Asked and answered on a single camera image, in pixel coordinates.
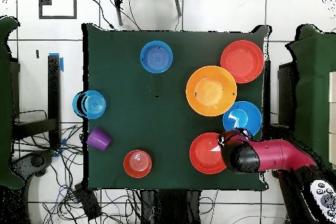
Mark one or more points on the black power box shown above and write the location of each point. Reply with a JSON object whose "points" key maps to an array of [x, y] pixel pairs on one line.
{"points": [[88, 203]]}

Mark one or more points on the purple cup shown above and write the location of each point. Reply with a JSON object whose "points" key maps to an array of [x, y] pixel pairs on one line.
{"points": [[98, 140]]}

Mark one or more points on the dark green table cloth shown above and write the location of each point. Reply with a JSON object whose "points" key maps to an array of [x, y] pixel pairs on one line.
{"points": [[126, 98]]}

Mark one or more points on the black office chair base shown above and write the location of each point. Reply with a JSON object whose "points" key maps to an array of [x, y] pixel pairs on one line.
{"points": [[38, 161]]}

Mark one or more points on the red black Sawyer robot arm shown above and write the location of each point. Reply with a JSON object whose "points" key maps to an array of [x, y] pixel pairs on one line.
{"points": [[275, 154]]}

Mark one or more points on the small orange bowl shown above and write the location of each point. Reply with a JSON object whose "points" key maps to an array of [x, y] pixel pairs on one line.
{"points": [[137, 163]]}

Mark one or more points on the blue tape strip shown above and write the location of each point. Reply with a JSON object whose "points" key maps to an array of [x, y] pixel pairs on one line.
{"points": [[62, 65]]}

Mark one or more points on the large blue bowl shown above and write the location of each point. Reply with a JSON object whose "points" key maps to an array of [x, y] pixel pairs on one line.
{"points": [[249, 116]]}

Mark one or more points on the large yellow-orange bowl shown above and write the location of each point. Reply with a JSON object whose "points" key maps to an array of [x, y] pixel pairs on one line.
{"points": [[211, 91]]}

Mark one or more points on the small blue bowl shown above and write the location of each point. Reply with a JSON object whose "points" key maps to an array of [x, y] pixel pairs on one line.
{"points": [[94, 104], [156, 57]]}

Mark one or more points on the green cloth covered side table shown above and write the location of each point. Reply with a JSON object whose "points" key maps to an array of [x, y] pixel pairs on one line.
{"points": [[5, 90], [315, 90]]}

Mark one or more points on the large orange bowl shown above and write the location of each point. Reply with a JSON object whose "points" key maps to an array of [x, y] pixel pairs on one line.
{"points": [[244, 58], [204, 153]]}

